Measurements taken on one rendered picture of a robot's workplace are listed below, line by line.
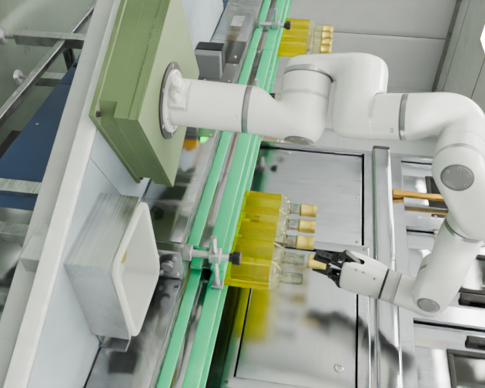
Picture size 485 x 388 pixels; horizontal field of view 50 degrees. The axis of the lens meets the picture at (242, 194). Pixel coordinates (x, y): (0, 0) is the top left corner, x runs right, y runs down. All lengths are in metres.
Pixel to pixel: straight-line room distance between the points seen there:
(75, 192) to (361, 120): 0.51
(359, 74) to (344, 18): 6.38
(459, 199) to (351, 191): 0.81
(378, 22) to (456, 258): 6.41
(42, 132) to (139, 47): 0.63
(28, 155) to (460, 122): 1.05
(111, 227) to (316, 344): 0.61
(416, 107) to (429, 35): 6.60
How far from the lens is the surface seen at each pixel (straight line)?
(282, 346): 1.31
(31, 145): 1.52
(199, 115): 1.02
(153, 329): 1.13
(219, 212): 1.21
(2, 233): 1.52
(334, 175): 1.76
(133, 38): 1.01
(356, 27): 7.42
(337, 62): 1.01
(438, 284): 1.13
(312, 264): 1.28
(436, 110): 0.96
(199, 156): 1.33
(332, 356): 1.31
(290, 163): 1.79
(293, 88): 1.01
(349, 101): 0.97
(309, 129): 0.99
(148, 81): 0.94
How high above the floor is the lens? 1.14
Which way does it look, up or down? 7 degrees down
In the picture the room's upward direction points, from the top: 96 degrees clockwise
